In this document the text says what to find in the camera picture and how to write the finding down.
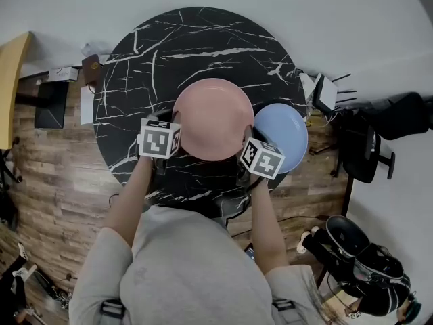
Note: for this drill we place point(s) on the brown pouch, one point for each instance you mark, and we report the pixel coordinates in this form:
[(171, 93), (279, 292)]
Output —
[(91, 68)]

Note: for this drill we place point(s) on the black box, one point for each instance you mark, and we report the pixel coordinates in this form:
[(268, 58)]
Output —
[(50, 107)]

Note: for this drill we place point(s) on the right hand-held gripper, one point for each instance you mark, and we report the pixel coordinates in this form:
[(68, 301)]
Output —
[(264, 162)]

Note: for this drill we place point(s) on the big blue plate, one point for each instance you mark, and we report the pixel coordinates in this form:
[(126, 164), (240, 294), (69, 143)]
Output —
[(287, 130)]

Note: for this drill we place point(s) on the white adapter box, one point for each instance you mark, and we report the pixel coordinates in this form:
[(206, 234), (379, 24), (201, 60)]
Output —
[(306, 83)]

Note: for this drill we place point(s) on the person's left forearm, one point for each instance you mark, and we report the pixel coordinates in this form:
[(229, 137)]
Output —
[(132, 201)]

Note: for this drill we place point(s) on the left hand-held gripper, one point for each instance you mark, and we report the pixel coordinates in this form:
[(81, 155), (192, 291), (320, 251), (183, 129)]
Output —
[(157, 139)]

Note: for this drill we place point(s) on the white router black antennas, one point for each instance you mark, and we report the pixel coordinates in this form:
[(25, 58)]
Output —
[(328, 91)]

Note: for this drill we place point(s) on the black office chair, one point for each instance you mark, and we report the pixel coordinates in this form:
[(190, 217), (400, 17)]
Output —
[(399, 117), (6, 208)]

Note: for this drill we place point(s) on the white paper sheet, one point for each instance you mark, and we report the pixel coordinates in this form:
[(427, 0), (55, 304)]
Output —
[(87, 107)]

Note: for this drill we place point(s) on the light wooden desk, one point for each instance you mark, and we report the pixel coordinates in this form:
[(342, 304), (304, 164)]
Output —
[(10, 90), (338, 296)]

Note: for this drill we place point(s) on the person's gray sweatshirt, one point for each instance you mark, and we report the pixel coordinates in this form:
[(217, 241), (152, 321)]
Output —
[(189, 266)]

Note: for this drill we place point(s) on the big pink plate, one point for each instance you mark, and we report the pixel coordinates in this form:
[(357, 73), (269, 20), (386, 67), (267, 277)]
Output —
[(213, 117)]

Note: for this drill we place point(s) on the person's right forearm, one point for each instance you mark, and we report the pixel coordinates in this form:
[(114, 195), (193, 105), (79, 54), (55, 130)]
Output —
[(267, 225)]

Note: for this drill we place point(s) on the white crumpled bag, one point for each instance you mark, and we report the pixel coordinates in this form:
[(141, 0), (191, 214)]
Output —
[(96, 48)]

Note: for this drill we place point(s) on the dark smartphone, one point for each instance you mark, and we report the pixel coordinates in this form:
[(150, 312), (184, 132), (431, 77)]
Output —
[(251, 252)]

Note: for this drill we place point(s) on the white cardboard box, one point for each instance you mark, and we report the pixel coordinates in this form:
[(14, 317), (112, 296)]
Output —
[(62, 74)]

